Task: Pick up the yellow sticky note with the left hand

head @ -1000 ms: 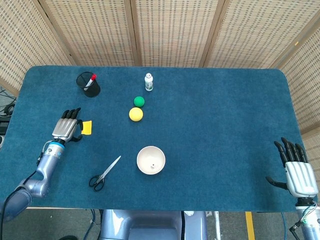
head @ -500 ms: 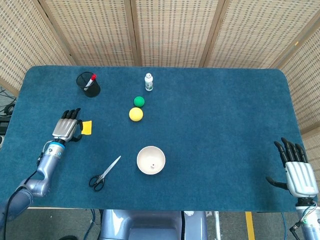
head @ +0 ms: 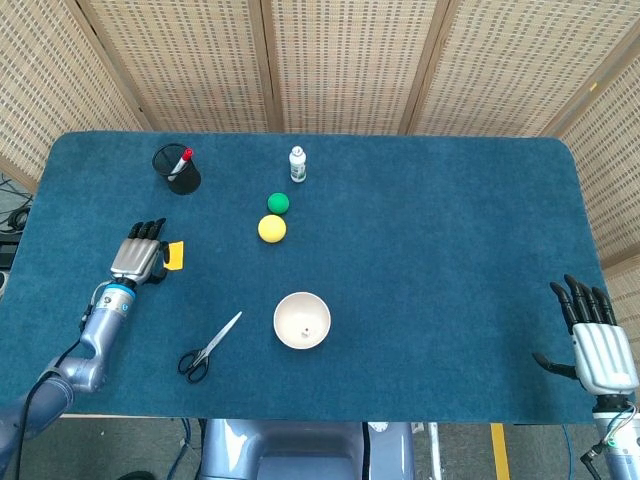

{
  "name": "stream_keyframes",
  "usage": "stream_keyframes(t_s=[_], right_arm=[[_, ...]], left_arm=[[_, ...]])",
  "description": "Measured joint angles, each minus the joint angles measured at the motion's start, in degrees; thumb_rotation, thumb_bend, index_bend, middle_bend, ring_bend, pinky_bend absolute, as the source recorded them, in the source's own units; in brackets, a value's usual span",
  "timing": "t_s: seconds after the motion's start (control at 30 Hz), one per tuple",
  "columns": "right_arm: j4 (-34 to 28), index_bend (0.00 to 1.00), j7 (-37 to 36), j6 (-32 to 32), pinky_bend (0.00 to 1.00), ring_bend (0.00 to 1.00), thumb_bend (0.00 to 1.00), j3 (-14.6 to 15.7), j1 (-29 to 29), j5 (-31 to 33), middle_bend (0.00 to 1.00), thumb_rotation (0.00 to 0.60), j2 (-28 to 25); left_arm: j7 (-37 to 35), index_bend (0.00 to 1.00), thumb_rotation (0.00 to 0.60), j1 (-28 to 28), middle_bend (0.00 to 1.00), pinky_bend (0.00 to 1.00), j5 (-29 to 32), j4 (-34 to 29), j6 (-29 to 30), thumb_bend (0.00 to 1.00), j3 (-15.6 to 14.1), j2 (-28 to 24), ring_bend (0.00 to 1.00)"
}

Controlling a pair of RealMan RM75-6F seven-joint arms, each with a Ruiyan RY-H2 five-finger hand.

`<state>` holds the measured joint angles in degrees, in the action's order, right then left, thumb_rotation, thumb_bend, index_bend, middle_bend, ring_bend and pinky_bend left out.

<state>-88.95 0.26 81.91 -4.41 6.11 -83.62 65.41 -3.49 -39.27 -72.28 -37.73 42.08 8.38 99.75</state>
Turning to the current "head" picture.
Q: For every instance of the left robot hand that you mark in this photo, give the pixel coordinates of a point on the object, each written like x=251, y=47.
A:
x=136, y=255

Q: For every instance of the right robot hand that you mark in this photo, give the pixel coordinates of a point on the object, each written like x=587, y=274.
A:
x=597, y=350

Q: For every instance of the yellow sticky note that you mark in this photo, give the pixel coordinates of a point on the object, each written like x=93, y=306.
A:
x=176, y=257

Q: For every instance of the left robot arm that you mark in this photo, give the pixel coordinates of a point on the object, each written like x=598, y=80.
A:
x=75, y=350

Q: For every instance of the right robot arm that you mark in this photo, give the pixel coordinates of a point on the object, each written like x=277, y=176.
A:
x=617, y=440

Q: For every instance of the black mesh pen holder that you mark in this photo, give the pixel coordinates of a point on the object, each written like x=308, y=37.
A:
x=181, y=175

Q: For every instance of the red capped marker pen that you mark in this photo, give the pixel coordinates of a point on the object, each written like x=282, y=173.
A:
x=180, y=163

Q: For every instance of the yellow ball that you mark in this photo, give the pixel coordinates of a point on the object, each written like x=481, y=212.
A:
x=272, y=229

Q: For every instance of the green ball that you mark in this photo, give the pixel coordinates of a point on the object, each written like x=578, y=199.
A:
x=278, y=203

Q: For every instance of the cream white bowl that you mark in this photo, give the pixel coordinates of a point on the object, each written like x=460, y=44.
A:
x=302, y=320

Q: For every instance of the small white bottle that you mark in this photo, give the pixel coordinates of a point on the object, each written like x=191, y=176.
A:
x=297, y=165

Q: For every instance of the blue felt table mat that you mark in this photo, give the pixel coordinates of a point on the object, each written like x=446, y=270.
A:
x=400, y=280

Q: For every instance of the blue-grey robot torso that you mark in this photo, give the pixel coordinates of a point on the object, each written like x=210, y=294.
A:
x=295, y=450

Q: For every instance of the woven bamboo folding screen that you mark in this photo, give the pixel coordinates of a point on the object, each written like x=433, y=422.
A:
x=350, y=65

